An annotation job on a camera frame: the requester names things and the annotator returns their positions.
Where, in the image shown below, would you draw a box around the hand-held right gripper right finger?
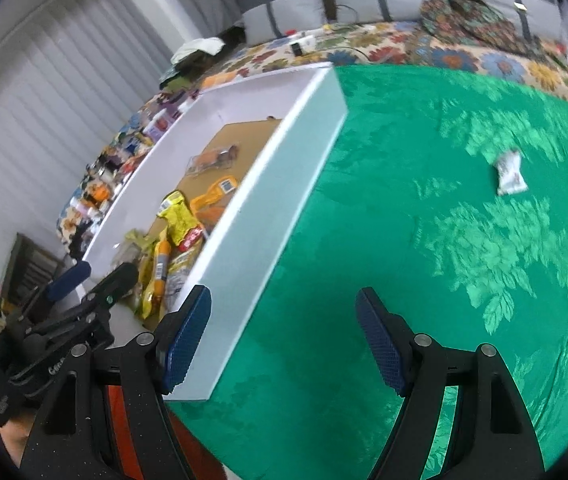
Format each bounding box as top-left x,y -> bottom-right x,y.
355,287 -> 545,480

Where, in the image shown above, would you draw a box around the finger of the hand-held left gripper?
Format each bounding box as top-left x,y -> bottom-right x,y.
6,260 -> 92,331
24,262 -> 139,356

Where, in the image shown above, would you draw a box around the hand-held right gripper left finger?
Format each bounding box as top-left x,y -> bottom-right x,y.
18,284 -> 213,480

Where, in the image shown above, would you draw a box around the yellow snack packet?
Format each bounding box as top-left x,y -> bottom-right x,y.
134,250 -> 165,321

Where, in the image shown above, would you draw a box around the meatball snack packet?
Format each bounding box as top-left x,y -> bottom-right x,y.
114,230 -> 157,266

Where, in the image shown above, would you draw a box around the small orange sausage stick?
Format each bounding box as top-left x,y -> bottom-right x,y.
153,240 -> 172,311

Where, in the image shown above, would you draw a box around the long yellow red-ended packet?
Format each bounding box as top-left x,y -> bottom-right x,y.
156,191 -> 209,253

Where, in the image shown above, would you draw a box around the orange chicken leg packet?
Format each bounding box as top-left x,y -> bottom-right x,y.
189,174 -> 241,233

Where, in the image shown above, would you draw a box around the yellow-edged clear snack packet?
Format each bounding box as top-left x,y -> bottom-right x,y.
185,144 -> 241,177

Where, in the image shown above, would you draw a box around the white cardboard box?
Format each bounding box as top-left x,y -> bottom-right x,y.
66,62 -> 349,402

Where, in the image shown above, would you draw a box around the small white snack packet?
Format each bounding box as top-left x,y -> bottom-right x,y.
494,149 -> 529,197

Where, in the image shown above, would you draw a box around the person's left forearm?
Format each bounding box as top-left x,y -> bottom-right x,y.
1,420 -> 37,468

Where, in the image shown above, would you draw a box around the dark wooden rack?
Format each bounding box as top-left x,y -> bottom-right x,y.
1,232 -> 64,311

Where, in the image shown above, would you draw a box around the green patterned tablecloth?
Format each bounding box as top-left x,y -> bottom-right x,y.
166,62 -> 568,480

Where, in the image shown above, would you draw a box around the grey curtain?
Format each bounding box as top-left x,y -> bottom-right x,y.
0,0 -> 245,271

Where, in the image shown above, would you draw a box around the dark green cloth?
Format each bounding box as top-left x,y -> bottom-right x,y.
159,52 -> 215,92

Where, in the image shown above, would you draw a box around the white crumpled cloth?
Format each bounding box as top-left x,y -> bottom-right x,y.
171,37 -> 225,63

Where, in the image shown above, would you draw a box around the floral bedsheet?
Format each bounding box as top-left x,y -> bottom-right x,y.
56,20 -> 568,261

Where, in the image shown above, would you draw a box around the white bottle with red cap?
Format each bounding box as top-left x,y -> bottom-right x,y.
284,29 -> 317,47

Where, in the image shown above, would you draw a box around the floral fabric bag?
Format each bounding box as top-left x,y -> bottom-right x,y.
420,0 -> 540,53

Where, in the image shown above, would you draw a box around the small colourful items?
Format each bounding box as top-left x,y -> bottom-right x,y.
546,42 -> 568,68

